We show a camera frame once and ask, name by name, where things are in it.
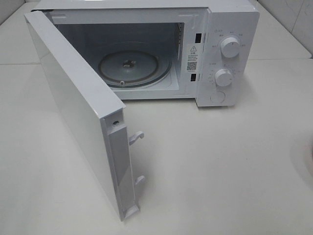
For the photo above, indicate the upper white power knob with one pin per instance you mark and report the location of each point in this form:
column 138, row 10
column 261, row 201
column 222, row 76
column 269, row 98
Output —
column 230, row 46

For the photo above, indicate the glass microwave turntable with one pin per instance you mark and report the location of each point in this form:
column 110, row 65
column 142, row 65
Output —
column 133, row 68

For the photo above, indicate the round white door button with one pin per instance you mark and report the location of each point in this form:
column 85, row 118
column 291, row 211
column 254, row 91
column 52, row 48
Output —
column 217, row 97

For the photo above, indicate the white warning label sticker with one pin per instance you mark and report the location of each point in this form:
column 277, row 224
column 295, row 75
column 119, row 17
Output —
column 193, row 57

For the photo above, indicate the white timer knob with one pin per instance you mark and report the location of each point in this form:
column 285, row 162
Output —
column 223, row 77

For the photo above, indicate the white microwave oven body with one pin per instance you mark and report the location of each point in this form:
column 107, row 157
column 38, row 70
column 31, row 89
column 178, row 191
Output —
column 96, row 28

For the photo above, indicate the pink round plate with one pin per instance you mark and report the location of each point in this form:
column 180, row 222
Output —
column 312, row 149

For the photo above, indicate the white microwave door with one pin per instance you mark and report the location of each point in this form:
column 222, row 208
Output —
column 91, row 110

